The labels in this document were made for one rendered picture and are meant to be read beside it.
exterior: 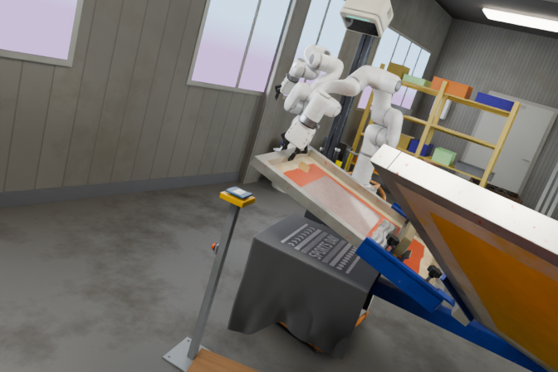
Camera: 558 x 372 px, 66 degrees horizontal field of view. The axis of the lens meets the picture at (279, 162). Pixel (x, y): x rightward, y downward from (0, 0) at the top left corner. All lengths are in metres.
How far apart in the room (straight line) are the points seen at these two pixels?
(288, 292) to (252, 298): 0.16
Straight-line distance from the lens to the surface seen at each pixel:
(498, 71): 10.37
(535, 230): 0.59
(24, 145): 3.68
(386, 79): 1.95
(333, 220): 1.50
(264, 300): 1.79
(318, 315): 1.72
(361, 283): 1.67
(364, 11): 2.16
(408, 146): 7.40
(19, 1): 3.40
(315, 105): 1.74
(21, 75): 3.51
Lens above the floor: 1.65
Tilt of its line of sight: 14 degrees down
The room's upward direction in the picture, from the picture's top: 17 degrees clockwise
